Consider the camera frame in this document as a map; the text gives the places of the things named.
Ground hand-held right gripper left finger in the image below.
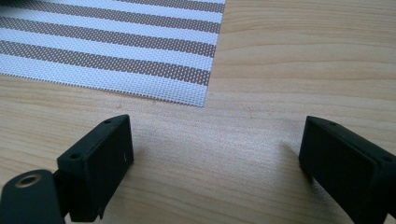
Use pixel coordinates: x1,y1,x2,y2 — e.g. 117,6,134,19
56,114,134,223

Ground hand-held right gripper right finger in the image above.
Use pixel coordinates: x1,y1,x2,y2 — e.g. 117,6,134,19
298,115,396,224

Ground brown and white striped placemat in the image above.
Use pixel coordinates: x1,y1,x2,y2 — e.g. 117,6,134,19
0,0,227,108

